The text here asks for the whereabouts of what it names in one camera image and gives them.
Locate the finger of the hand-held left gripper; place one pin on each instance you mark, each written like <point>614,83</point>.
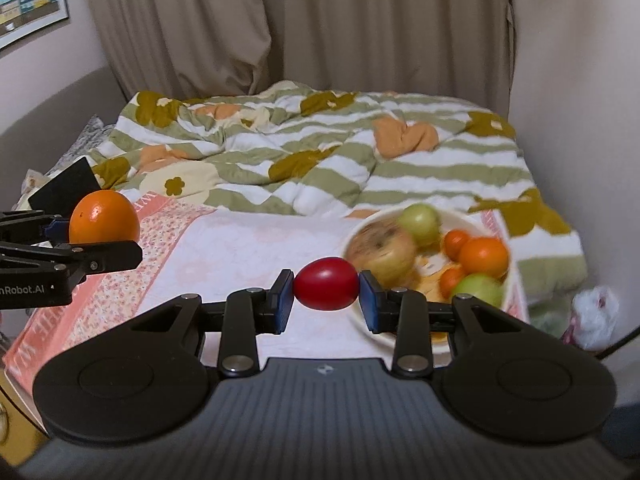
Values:
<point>100,255</point>
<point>59,230</point>

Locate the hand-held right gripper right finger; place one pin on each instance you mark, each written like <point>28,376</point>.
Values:
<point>369,302</point>

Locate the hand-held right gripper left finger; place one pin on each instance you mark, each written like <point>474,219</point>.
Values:
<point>284,302</point>

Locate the large orange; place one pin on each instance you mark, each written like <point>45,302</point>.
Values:
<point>104,217</point>

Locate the red cherry tomato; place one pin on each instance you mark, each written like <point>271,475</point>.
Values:
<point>326,284</point>

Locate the large yellow-brown apple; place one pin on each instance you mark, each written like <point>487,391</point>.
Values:
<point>382,255</point>

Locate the small orange kumquat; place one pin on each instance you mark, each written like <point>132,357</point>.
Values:
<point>455,244</point>
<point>451,281</point>

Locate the green guava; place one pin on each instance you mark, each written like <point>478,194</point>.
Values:
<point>420,222</point>
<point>477,290</point>

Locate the medium orange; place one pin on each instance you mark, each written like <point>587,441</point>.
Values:
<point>484,257</point>

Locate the white oval dish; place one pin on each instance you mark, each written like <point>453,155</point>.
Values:
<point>507,285</point>

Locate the black tablet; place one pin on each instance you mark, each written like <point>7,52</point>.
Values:
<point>65,182</point>

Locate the pink floral printed mat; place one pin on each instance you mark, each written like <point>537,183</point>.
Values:
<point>225,245</point>

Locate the grey patterned pillow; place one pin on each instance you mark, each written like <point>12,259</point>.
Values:
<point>85,142</point>

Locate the grey headboard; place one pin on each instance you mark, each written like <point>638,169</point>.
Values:
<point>50,105</point>

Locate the brown wooden board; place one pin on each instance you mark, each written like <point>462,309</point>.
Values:
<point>17,425</point>

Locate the striped floral blanket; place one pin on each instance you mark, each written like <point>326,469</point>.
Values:
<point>325,160</point>

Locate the white plastic bag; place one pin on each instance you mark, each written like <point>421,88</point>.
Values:
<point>595,315</point>

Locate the beige curtain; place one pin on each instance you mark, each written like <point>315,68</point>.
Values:
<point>300,20</point>

